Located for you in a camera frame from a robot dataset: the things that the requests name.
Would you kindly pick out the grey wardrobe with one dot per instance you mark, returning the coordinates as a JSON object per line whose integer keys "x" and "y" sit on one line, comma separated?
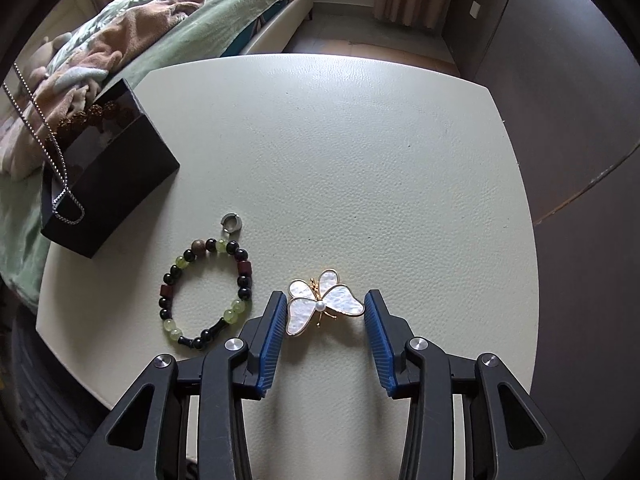
{"x": 560, "y": 110}

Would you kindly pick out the bed with green sheet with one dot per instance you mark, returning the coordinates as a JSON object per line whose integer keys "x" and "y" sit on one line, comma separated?
{"x": 225, "y": 20}

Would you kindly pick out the white butterfly brooch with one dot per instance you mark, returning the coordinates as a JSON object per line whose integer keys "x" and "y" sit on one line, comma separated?
{"x": 340, "y": 302}

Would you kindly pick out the white wall socket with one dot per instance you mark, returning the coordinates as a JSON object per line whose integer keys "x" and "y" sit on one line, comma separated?
{"x": 475, "y": 8}

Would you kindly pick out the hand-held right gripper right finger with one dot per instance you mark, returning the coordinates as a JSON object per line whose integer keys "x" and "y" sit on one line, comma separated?
{"x": 377, "y": 340}

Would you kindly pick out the beige plush toy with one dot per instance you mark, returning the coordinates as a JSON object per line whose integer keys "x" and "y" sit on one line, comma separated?
{"x": 50, "y": 57}

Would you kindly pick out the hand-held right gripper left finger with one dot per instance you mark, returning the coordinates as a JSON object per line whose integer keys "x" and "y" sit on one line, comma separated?
{"x": 272, "y": 340}

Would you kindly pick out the pink fleece blanket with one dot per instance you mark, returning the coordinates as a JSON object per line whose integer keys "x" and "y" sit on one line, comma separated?
{"x": 125, "y": 40}

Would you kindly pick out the green floral duvet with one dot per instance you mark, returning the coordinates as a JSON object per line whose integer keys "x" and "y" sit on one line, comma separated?
{"x": 145, "y": 0}

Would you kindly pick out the white leather table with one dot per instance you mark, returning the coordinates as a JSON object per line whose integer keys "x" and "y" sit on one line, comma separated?
{"x": 375, "y": 160}

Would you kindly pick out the black jewelry box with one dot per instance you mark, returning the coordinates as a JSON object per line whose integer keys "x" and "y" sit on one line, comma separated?
{"x": 125, "y": 185}

